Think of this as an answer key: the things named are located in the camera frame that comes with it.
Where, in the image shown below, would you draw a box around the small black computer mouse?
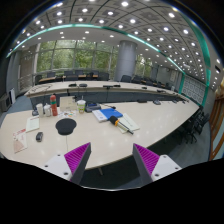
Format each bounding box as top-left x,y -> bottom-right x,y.
36,132 -> 43,142

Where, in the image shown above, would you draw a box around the white book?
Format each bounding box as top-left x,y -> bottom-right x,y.
93,110 -> 107,122

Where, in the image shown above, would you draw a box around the white paper cup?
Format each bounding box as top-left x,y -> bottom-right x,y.
36,103 -> 44,117

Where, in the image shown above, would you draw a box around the clear plastic cup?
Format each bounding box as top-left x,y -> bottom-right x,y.
44,104 -> 51,117

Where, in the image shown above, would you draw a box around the dark device on table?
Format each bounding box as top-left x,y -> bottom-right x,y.
85,103 -> 101,112

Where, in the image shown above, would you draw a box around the long curved back table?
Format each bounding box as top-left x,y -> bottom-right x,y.
25,81 -> 184,99

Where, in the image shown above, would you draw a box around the white paper sheets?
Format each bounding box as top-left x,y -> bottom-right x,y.
118,113 -> 139,133

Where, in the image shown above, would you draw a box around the cup with green label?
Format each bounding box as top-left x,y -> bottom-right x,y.
77,100 -> 86,113

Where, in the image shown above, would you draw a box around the white paper booklet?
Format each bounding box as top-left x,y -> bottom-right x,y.
26,116 -> 39,132

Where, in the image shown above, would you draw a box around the black office chair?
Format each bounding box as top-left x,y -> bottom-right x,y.
182,106 -> 210,142

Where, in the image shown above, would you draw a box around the red white leaflet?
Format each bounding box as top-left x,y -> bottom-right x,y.
13,129 -> 27,153

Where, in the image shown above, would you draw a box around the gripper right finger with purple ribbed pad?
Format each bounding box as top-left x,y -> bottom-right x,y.
132,143 -> 183,187

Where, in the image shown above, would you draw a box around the black round mouse pad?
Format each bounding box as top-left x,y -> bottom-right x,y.
55,118 -> 77,136

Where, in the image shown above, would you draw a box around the grey round pillar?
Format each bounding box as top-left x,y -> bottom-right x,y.
114,40 -> 137,81

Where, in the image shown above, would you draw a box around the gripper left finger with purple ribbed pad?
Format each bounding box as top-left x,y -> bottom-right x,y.
43,142 -> 92,186

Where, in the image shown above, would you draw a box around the blue book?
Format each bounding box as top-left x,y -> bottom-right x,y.
101,108 -> 123,119

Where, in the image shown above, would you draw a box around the beige cardboard box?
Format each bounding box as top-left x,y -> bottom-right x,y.
60,96 -> 77,111

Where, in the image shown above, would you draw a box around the red drink bottle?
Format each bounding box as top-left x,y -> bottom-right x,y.
50,94 -> 58,116

